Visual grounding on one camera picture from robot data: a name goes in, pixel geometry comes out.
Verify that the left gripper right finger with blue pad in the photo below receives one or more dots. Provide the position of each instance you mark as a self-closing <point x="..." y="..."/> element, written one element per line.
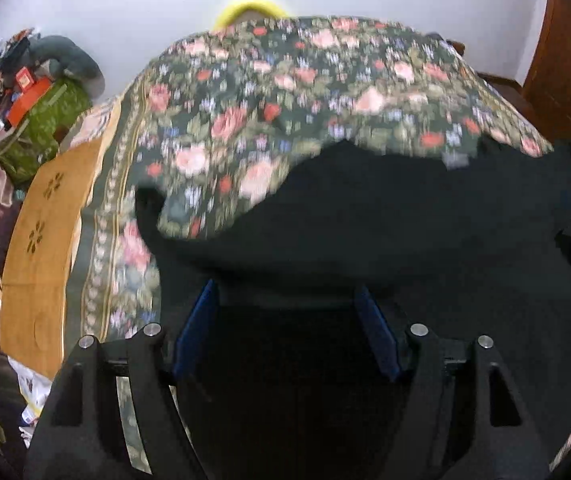
<point x="410" y="357"/>

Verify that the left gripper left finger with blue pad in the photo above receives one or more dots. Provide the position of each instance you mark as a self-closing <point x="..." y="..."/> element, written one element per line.
<point x="171" y="409"/>

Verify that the black t-shirt with print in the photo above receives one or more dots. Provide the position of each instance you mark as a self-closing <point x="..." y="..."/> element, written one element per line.
<point x="480" y="253"/>

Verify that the wooden bed board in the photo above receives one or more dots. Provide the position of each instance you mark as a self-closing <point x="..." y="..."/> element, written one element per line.
<point x="39" y="258"/>

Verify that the floral bedspread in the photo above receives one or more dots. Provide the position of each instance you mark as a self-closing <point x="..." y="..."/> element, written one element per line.
<point x="216" y="123"/>

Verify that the green storage bag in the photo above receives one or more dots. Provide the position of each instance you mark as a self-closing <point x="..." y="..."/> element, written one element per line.
<point x="32" y="142"/>

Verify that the orange box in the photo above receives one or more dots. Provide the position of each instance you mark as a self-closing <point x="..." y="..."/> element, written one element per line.
<point x="27" y="100"/>

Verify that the wooden door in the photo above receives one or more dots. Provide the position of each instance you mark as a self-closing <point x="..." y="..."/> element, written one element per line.
<point x="548" y="82"/>

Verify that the yellow foam tube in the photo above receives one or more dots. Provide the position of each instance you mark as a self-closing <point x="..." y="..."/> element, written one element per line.
<point x="235" y="12"/>

